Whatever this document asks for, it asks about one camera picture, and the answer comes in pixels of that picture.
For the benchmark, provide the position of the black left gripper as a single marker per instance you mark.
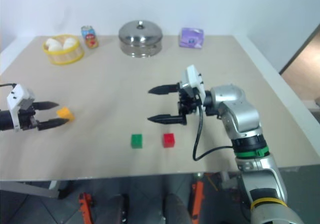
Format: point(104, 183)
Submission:
point(26, 118)

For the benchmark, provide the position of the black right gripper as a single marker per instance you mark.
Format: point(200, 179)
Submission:
point(187, 104)

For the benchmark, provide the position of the yellow cube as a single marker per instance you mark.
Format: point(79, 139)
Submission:
point(65, 112)

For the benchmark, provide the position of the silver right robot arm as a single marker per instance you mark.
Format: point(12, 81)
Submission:
point(245, 109)

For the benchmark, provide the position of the red cube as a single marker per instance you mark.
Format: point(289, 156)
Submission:
point(169, 140)

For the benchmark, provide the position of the green cube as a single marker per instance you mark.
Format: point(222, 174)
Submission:
point(136, 141)

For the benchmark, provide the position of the yellow woven basket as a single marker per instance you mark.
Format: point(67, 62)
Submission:
point(66, 55)

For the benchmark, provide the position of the white steamed bun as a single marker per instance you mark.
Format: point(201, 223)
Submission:
point(69, 43)
point(54, 44)

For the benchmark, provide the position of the stainless steel lidded pot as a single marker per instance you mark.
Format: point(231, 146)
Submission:
point(140, 38)

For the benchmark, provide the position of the purple tissue pack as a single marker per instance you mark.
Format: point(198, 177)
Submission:
point(191, 38)

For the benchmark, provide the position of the printed drink can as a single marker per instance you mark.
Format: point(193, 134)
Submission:
point(90, 37)

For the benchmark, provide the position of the orange black clamp tool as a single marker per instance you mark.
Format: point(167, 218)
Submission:
point(85, 206)
point(198, 201)

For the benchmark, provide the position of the brown door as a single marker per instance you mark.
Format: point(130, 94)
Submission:
point(303, 57)

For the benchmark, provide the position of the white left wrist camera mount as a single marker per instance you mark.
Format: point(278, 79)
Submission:
point(17, 94)

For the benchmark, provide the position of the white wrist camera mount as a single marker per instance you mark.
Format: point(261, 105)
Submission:
point(17, 94)
point(193, 78)

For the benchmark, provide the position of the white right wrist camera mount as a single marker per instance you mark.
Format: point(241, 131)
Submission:
point(193, 78)

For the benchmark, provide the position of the grey table frame bar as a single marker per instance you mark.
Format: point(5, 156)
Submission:
point(30, 189)

